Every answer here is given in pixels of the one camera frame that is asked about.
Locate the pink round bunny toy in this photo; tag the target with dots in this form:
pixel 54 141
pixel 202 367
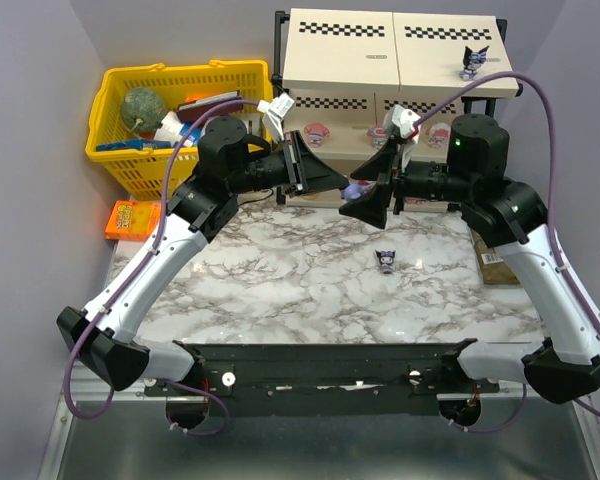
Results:
pixel 377 137

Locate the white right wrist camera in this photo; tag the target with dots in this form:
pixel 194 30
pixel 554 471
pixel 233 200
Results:
pixel 402 124

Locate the orange snack box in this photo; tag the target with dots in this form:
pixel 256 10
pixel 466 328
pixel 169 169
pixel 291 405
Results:
pixel 132 220

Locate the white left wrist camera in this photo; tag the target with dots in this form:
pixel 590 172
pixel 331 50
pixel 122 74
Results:
pixel 273 114

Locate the pink blue-bow bunny toy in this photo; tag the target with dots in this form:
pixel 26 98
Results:
pixel 316 133

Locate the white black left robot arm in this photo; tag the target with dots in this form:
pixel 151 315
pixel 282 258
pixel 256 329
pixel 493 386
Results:
pixel 230 162

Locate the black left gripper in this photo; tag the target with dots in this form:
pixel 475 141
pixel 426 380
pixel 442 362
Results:
pixel 296 161

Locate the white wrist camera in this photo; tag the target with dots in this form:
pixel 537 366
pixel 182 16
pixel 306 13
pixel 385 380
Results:
pixel 273 114
pixel 402 124

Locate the white pink bunny toy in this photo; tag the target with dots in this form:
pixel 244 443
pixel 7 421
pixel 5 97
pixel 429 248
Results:
pixel 438 135

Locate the black purple cat toy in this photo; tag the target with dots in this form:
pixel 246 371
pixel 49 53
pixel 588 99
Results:
pixel 472 62

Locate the yellow plastic shopping basket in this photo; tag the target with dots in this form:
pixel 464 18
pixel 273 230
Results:
pixel 138 162

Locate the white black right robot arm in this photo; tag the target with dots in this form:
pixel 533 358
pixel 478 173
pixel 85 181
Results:
pixel 512 219

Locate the beige three-tier shelf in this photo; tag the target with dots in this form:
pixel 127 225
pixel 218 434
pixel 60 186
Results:
pixel 346 69

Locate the purple small figure toy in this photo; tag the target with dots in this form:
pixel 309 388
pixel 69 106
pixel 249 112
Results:
pixel 355 191

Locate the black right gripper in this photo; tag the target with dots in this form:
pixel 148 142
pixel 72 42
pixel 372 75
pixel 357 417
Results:
pixel 392 175

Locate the blue flat package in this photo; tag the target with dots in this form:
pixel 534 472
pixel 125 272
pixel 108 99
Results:
pixel 139 144

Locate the brown coffee bag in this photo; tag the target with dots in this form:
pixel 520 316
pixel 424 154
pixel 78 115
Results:
pixel 492 268

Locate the green round melon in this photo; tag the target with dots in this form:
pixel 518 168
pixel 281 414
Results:
pixel 142 110

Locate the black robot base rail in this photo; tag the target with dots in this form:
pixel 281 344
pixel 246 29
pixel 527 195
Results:
pixel 324 380

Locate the dark red book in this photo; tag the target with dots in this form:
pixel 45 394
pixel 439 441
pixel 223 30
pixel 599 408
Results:
pixel 190 111

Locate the black purple-bow cat toy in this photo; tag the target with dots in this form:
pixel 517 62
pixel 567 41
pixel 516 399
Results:
pixel 386 260

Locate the white blue carton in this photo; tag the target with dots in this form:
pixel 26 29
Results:
pixel 173 130

